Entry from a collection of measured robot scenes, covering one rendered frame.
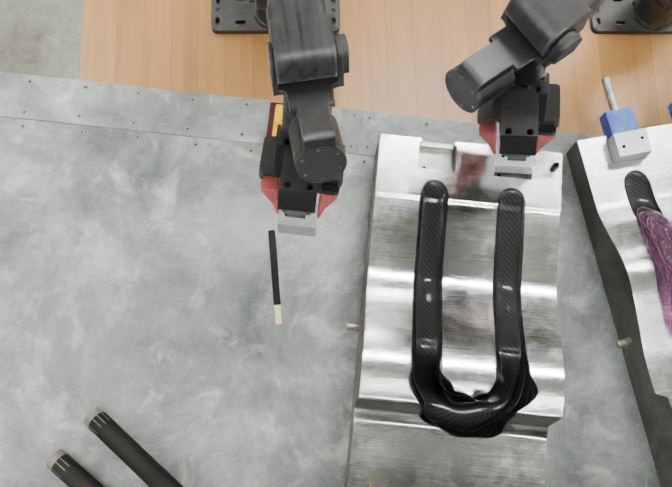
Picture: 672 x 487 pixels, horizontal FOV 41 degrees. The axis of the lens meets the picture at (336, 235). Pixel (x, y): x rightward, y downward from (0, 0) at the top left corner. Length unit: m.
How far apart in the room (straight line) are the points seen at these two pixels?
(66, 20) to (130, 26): 0.97
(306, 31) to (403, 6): 0.51
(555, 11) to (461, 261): 0.38
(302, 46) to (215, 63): 0.46
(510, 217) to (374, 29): 0.38
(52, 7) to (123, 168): 1.13
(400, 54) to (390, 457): 0.62
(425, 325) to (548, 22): 0.42
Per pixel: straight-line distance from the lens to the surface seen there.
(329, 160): 0.96
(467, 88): 1.05
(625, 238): 1.31
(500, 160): 1.22
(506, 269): 1.25
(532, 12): 1.02
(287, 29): 0.97
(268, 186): 1.09
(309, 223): 1.14
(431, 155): 1.29
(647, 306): 1.28
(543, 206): 1.27
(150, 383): 1.28
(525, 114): 1.08
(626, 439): 1.35
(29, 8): 2.45
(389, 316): 1.18
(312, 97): 0.98
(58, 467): 1.27
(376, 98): 1.38
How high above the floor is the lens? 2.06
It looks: 75 degrees down
